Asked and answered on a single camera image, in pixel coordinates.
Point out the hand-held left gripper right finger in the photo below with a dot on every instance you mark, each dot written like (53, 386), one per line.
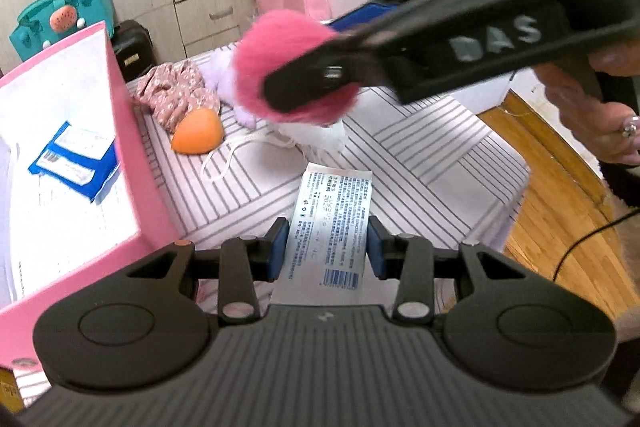
(376, 252)

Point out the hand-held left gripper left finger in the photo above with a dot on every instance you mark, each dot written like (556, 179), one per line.
(276, 252)

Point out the pink fluffy toy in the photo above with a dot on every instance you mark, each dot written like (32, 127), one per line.
(282, 42)

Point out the purple plush toy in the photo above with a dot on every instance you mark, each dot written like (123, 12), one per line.
(225, 77)

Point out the pink storage box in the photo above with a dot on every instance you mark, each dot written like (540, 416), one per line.
(131, 147)

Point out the person's right hand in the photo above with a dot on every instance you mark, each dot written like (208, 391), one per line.
(580, 117)

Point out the white plush toy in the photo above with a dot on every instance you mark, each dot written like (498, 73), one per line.
(315, 134)

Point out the white barcode packet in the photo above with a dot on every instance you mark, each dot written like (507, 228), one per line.
(330, 217)

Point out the striped tablecloth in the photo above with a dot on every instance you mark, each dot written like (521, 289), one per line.
(425, 157)

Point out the orange egg-shaped sponge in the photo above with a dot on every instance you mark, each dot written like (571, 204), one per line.
(197, 134)

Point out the pink floral cloth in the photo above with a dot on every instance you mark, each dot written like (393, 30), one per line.
(175, 92)

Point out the black suitcase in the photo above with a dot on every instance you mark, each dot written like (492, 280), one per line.
(132, 49)

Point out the blue packet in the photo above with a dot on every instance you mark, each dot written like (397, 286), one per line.
(75, 167)

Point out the teal watermelon bag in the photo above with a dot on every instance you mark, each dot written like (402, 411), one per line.
(75, 17)

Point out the yellow box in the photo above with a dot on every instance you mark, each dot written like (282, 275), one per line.
(9, 392)

